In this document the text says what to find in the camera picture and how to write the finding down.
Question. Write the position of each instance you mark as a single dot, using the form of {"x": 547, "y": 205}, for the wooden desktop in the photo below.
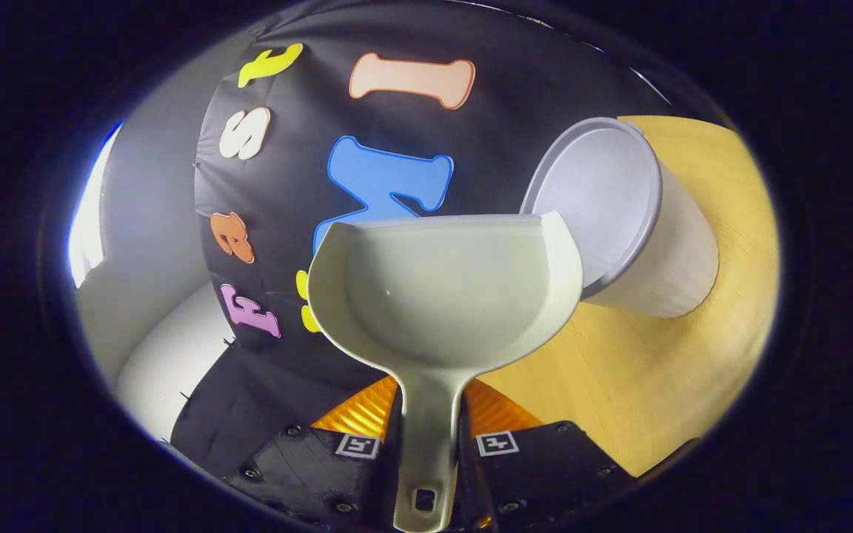
{"x": 656, "y": 385}

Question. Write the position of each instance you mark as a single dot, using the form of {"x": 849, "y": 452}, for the white garbage bin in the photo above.
{"x": 597, "y": 192}

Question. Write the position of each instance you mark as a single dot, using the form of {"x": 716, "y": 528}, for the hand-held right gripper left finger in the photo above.
{"x": 308, "y": 466}

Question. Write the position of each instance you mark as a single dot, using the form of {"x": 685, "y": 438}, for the grey plastic dustpan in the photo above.
{"x": 441, "y": 296}

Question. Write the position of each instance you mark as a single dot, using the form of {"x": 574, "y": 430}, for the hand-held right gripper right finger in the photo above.
{"x": 545, "y": 474}

